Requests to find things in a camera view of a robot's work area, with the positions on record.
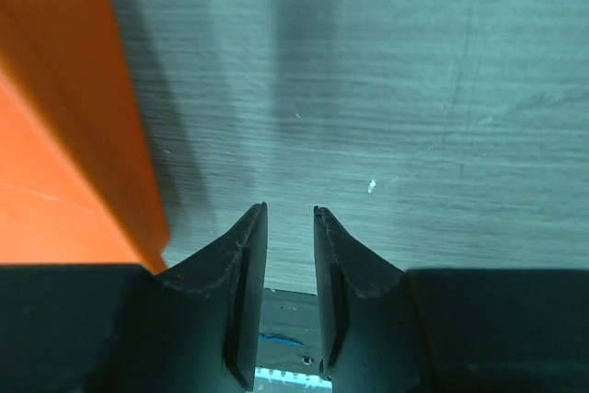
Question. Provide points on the orange box lid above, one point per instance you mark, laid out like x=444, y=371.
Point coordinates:
x=77, y=180

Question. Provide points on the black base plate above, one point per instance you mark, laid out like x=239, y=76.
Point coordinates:
x=290, y=337

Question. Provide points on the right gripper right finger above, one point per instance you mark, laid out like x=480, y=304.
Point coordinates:
x=443, y=329

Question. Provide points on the white cable duct rail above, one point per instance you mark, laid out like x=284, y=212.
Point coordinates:
x=274, y=380

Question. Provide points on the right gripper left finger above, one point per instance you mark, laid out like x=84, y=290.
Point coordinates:
x=120, y=328

